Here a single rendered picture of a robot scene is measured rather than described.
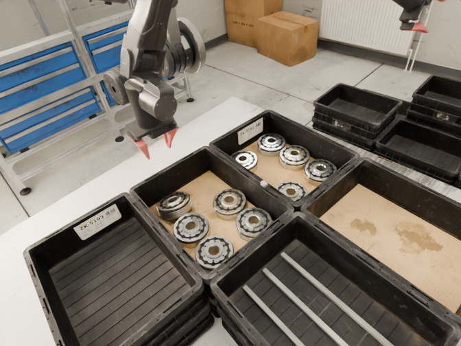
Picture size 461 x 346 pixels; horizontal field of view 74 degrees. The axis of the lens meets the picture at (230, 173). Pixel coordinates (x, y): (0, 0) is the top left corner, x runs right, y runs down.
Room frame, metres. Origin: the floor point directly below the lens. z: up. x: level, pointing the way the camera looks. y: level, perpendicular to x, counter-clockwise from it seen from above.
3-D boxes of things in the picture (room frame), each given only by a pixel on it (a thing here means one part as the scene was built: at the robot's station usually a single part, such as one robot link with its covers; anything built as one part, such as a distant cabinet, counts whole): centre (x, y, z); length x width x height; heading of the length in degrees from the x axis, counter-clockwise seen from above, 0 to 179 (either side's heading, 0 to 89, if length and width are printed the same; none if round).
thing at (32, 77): (2.02, 1.25, 0.60); 0.72 x 0.03 x 0.56; 130
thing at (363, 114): (1.49, -0.77, 0.37); 0.40 x 0.30 x 0.45; 40
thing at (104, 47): (2.54, 0.64, 0.60); 0.72 x 0.03 x 0.56; 130
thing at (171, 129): (0.65, 0.17, 1.11); 0.07 x 0.07 x 0.09; 35
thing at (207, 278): (0.58, 0.08, 0.92); 0.40 x 0.30 x 0.02; 35
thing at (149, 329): (0.40, 0.32, 0.92); 0.40 x 0.30 x 0.02; 35
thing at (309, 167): (0.71, -0.29, 0.86); 0.10 x 0.10 x 0.01
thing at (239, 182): (0.58, 0.08, 0.87); 0.40 x 0.30 x 0.11; 35
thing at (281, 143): (0.88, -0.16, 0.86); 0.10 x 0.10 x 0.01
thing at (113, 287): (0.40, 0.32, 0.87); 0.40 x 0.30 x 0.11; 35
